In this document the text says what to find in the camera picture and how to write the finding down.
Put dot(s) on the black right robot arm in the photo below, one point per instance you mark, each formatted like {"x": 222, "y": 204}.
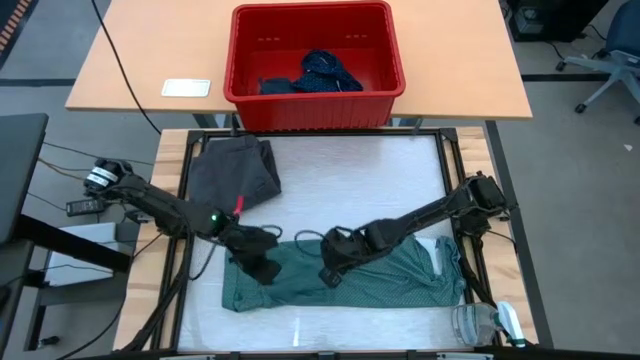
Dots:
{"x": 450, "y": 207}

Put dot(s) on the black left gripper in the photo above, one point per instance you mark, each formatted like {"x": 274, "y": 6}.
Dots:
{"x": 250, "y": 245}

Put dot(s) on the light wooden desk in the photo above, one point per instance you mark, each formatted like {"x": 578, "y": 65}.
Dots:
{"x": 450, "y": 60}

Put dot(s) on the black computer case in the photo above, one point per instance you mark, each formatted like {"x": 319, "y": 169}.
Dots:
{"x": 550, "y": 20}

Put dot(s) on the blue office chair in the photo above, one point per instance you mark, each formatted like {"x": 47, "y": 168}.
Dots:
{"x": 620, "y": 55}

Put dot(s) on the black aluminium table frame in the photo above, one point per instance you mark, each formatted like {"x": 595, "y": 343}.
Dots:
{"x": 196, "y": 137}

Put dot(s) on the black power adapter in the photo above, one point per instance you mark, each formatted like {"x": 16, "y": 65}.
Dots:
{"x": 85, "y": 206}

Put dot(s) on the white rectangular card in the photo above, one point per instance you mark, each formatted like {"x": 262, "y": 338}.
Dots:
{"x": 185, "y": 88}

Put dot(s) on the black flat screen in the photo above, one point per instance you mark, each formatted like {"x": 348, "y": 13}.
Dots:
{"x": 20, "y": 170}

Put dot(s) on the red tag on arm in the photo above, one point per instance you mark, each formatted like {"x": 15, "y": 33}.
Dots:
{"x": 239, "y": 205}

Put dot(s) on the clear spray bottle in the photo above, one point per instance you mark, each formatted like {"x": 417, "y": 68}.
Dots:
{"x": 480, "y": 325}

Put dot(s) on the dark grey shorts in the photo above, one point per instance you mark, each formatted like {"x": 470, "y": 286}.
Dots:
{"x": 235, "y": 172}

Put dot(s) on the black stand bar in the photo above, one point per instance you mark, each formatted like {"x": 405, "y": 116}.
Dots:
{"x": 75, "y": 245}

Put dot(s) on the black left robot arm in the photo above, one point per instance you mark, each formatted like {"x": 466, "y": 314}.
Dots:
{"x": 160, "y": 205}

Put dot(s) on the navy patterned garment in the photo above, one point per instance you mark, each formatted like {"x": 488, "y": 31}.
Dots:
{"x": 325, "y": 70}

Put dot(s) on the red plastic bin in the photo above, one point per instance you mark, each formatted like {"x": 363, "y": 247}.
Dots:
{"x": 310, "y": 112}

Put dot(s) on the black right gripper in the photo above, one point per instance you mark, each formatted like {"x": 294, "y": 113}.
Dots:
{"x": 350, "y": 245}

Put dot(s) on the green patterned shorts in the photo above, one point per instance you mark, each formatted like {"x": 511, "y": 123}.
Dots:
{"x": 375, "y": 280}

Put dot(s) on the white box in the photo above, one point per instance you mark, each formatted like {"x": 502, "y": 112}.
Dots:
{"x": 85, "y": 255}

